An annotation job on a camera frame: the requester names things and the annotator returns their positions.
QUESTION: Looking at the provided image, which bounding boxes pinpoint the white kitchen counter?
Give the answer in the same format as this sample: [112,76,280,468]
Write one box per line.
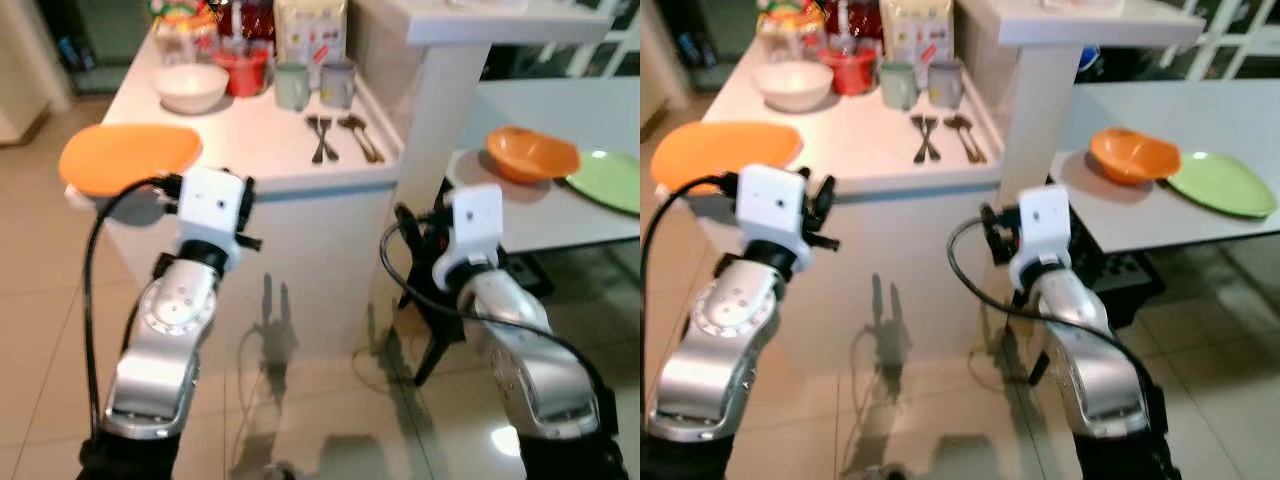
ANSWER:
[65,0,406,361]
[655,0,1006,361]

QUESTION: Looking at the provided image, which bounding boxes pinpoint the metal fork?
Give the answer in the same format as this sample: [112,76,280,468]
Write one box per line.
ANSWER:
[910,114,939,165]
[910,114,943,163]
[307,114,340,163]
[308,114,335,165]

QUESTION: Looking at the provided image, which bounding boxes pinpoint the orange plate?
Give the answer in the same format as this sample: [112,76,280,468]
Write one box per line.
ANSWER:
[60,123,204,198]
[650,122,803,196]

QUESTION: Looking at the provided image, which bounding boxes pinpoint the white bowl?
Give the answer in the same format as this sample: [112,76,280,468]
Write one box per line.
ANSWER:
[755,62,834,113]
[155,63,231,114]

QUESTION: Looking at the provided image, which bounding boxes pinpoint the pale green mug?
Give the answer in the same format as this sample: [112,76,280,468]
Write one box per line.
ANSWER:
[275,62,311,111]
[880,62,919,111]

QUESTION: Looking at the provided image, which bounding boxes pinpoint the red plastic cup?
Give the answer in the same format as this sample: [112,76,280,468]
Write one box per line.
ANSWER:
[822,45,881,98]
[213,45,271,98]

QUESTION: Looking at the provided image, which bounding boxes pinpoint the orange bowl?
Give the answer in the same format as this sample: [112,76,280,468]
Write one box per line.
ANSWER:
[486,126,581,184]
[1089,128,1183,186]

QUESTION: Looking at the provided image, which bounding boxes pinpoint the black storage box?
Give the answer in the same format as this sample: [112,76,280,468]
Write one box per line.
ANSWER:
[1098,250,1167,323]

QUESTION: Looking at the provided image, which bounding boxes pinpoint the white raised bar top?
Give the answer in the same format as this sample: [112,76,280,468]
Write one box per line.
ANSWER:
[955,0,1206,216]
[345,0,616,216]

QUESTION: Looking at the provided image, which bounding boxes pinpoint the grey mug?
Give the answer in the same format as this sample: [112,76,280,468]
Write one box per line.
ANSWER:
[927,62,966,109]
[320,62,358,109]

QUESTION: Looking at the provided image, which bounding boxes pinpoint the white folding table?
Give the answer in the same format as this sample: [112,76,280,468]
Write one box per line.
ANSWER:
[445,78,641,256]
[1048,80,1280,256]

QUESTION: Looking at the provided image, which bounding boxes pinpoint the clear glass jar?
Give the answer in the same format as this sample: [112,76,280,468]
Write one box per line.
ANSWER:
[155,15,216,66]
[757,15,821,66]

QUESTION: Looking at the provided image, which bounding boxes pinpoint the dark red jar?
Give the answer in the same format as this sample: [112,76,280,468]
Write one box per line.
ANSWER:
[825,0,886,46]
[215,0,276,46]

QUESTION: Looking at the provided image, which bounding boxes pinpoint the white printed carton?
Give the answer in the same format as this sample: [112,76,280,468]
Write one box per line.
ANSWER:
[885,0,956,66]
[275,0,348,66]

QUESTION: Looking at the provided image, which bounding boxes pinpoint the colourful snack packet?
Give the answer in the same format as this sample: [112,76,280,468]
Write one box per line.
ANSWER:
[757,0,826,26]
[150,0,216,26]

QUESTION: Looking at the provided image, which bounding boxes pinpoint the green plate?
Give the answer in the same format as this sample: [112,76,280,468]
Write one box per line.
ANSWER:
[566,150,641,216]
[1165,150,1280,219]

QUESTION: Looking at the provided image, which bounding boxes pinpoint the white glass door cabinet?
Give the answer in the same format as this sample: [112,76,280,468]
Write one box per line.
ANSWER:
[1195,0,1280,81]
[585,0,641,79]

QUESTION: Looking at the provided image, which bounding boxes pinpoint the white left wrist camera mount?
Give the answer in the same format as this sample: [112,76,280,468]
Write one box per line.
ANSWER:
[736,165,811,273]
[178,168,251,271]

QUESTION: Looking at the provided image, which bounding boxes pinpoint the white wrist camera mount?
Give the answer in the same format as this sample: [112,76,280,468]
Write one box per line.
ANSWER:
[736,165,811,273]
[178,168,251,271]
[1008,185,1073,291]
[432,185,504,291]

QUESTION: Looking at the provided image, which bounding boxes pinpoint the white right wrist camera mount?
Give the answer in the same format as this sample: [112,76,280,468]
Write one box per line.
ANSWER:
[1008,185,1073,291]
[432,185,504,291]

